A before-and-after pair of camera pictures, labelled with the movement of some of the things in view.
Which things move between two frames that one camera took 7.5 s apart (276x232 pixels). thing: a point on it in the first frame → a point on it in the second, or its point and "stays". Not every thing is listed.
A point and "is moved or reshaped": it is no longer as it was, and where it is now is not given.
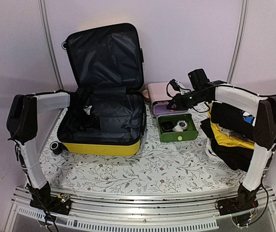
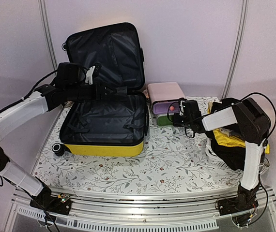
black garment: x=236 y=158 stays
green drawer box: x=190 y=133 is moved or reshaped
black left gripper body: x=83 y=119 → x=74 y=93
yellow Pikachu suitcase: x=108 y=59 stays
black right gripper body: x=196 y=98 → x=178 y=123
